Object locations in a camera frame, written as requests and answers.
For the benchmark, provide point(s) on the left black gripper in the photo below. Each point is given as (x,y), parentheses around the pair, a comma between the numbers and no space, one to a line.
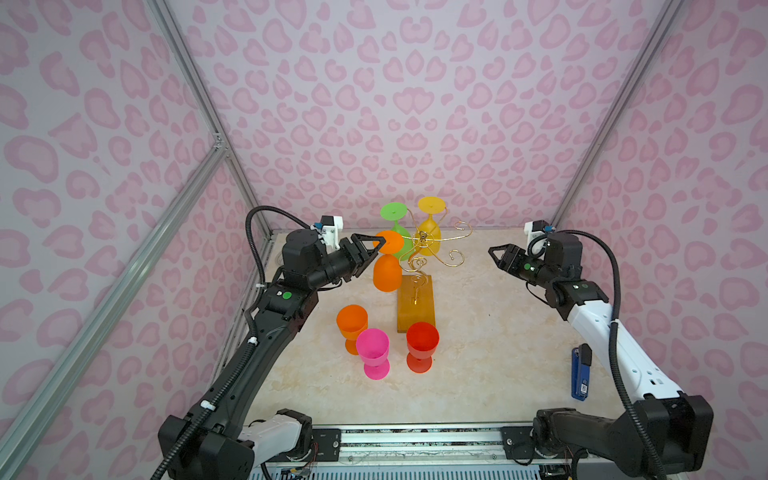
(354,263)

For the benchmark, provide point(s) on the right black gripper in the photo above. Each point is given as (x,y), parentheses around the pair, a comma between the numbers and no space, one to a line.
(508,256)

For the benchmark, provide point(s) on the orange wine glass back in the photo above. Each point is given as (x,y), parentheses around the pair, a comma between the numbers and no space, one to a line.
(387,276)

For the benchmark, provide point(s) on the orange wine glass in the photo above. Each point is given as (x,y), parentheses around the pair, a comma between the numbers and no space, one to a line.
(352,320)
(387,276)

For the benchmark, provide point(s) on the green wine glass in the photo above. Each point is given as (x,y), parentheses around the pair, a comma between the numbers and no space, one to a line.
(395,212)

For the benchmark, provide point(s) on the yellow wine glass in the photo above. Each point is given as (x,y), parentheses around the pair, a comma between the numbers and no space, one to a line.
(429,235)

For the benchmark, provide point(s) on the orange wine glass front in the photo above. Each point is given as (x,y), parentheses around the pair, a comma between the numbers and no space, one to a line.
(352,320)

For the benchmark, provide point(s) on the pink wine glass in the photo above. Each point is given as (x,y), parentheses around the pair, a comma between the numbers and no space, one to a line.
(373,346)

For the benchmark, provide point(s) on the red wine glass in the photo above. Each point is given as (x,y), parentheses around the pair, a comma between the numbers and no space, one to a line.
(422,341)

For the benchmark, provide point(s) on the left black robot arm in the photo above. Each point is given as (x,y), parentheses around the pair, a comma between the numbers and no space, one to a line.
(210,441)

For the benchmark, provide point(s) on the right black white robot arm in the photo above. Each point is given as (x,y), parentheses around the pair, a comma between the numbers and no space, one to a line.
(662,431)

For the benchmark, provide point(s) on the blue black stapler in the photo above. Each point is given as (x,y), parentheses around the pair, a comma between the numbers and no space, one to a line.
(581,361)

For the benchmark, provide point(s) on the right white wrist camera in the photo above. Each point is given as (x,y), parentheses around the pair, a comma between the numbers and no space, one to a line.
(537,232)

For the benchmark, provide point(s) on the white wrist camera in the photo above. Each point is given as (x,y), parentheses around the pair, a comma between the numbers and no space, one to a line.
(330,227)
(537,232)

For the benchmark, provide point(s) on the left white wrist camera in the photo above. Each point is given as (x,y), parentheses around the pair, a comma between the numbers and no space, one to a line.
(330,227)

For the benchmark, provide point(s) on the gold wire glass rack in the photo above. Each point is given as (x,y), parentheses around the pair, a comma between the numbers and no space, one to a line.
(416,301)

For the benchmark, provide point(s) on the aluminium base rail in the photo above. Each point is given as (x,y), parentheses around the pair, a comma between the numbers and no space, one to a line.
(433,451)

